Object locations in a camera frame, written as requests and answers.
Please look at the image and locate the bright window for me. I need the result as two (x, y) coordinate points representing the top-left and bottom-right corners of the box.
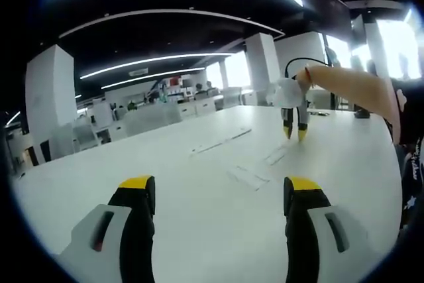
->
(205, 52), (252, 89)

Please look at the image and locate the shorter ceiling light strip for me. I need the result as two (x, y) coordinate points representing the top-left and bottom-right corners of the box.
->
(100, 67), (207, 90)

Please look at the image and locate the person's dark printed clothing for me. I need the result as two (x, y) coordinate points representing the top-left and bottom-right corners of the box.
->
(392, 79), (424, 231)

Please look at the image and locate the grey mesh office chair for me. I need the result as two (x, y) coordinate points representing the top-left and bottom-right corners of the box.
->
(221, 86), (243, 111)

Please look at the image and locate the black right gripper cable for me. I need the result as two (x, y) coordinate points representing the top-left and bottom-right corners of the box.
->
(285, 57), (333, 80)

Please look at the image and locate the long ceiling light strip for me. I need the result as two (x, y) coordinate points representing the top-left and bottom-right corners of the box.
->
(79, 52), (233, 80)

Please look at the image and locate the curved white ceiling trim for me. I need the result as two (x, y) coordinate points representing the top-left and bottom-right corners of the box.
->
(58, 9), (286, 39)

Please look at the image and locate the slim white square pillar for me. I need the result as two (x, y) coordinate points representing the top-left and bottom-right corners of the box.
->
(244, 32), (283, 105)

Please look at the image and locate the person's right hand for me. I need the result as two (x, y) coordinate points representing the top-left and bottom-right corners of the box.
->
(293, 67), (313, 99)

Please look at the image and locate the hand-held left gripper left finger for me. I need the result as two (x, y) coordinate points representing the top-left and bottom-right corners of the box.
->
(49, 174), (157, 283)

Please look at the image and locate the large white square pillar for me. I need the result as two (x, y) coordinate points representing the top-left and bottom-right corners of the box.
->
(24, 44), (78, 165)

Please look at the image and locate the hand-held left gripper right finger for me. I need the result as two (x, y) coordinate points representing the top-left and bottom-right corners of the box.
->
(283, 176), (394, 283)

